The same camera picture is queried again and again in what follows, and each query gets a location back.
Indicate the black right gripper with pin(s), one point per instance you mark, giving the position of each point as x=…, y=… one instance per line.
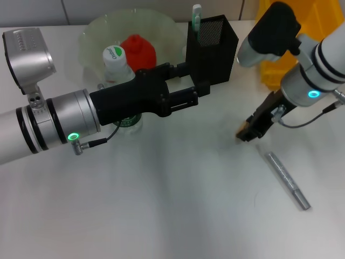
x=272, y=108

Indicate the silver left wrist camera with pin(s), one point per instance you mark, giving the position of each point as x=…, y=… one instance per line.
x=29, y=59

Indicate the grey pen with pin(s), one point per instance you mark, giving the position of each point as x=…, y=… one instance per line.
x=285, y=178

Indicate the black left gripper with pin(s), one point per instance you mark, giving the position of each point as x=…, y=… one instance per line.
x=129, y=99

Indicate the pale green glass fruit bowl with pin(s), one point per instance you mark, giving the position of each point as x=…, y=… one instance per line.
x=94, y=35

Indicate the yellow plastic bin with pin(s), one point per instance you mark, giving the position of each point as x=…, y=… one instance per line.
x=318, y=16

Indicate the green utility knife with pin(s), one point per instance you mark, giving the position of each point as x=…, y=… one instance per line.
x=197, y=19

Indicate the black mesh pen holder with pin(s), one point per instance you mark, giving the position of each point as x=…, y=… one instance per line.
x=215, y=62

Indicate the beige eraser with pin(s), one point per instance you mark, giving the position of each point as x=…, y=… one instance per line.
x=240, y=129

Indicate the clear green-label water bottle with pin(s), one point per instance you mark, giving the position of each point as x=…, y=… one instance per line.
x=114, y=58

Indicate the orange fruit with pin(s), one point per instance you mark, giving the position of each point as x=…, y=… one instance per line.
x=141, y=54

